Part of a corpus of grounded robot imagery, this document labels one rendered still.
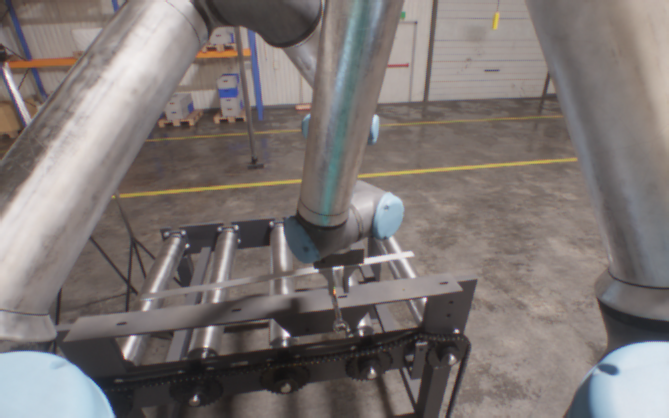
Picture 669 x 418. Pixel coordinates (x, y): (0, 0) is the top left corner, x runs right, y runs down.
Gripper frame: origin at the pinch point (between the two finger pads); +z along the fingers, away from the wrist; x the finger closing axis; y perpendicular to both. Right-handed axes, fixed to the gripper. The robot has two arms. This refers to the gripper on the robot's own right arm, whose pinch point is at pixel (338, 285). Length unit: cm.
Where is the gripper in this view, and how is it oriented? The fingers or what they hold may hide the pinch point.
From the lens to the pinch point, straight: 91.0
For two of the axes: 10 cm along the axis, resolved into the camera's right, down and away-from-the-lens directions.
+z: 0.2, 8.8, 4.8
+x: 9.9, -0.9, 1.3
